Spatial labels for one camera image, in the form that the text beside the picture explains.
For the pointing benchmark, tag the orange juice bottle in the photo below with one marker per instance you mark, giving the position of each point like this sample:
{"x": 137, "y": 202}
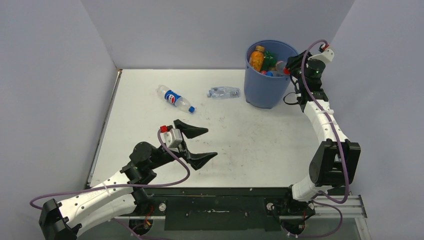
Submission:
{"x": 256, "y": 58}

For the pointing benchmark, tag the clear bottle red label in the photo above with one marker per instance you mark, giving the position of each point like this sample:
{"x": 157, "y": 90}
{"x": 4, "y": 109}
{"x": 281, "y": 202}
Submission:
{"x": 281, "y": 69}

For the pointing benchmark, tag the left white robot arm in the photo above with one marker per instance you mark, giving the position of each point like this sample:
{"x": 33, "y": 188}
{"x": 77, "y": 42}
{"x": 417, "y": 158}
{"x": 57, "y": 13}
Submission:
{"x": 123, "y": 192}

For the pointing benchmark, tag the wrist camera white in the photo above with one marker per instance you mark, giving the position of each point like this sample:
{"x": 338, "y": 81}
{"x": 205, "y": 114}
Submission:
{"x": 172, "y": 136}
{"x": 326, "y": 56}

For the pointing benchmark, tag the green plastic bottle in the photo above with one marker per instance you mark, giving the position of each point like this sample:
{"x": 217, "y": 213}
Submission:
{"x": 269, "y": 60}

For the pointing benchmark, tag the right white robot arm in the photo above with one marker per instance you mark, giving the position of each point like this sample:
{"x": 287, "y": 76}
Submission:
{"x": 335, "y": 161}

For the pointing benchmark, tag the blue plastic bin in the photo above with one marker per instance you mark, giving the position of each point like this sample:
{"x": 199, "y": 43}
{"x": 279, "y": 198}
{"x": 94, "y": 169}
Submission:
{"x": 261, "y": 90}

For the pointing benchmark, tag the crushed clear water bottle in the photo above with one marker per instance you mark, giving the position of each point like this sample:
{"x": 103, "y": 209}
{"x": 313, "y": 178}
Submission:
{"x": 223, "y": 92}

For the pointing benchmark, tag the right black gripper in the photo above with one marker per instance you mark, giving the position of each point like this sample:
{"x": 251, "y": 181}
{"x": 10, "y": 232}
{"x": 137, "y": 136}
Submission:
{"x": 292, "y": 62}

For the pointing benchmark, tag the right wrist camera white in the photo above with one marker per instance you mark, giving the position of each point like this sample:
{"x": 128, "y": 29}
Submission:
{"x": 326, "y": 56}

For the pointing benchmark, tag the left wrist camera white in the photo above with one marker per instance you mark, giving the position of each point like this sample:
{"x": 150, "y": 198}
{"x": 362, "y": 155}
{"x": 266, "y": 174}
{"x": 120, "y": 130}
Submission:
{"x": 172, "y": 136}

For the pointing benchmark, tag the Pepsi bottle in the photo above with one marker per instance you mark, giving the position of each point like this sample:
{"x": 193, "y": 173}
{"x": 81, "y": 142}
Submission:
{"x": 269, "y": 73}
{"x": 175, "y": 99}

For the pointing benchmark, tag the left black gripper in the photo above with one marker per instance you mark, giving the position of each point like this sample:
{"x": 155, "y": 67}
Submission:
{"x": 196, "y": 160}

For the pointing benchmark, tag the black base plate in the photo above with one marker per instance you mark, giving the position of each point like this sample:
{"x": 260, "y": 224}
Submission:
{"x": 222, "y": 209}

